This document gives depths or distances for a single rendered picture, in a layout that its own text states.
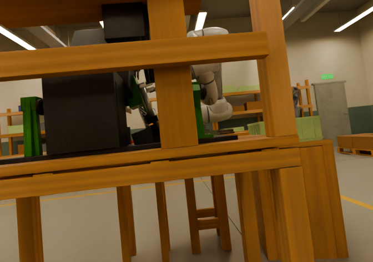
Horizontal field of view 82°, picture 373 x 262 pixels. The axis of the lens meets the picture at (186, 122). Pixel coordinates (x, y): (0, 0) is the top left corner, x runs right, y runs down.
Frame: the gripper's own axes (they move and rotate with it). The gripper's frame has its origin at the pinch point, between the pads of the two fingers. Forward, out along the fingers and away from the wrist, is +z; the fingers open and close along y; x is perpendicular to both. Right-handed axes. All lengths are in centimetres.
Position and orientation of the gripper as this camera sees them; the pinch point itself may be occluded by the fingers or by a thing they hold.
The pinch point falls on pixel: (146, 87)
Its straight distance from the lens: 118.9
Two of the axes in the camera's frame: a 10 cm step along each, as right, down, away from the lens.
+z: -9.3, 3.5, -0.6
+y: -2.2, -7.0, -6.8
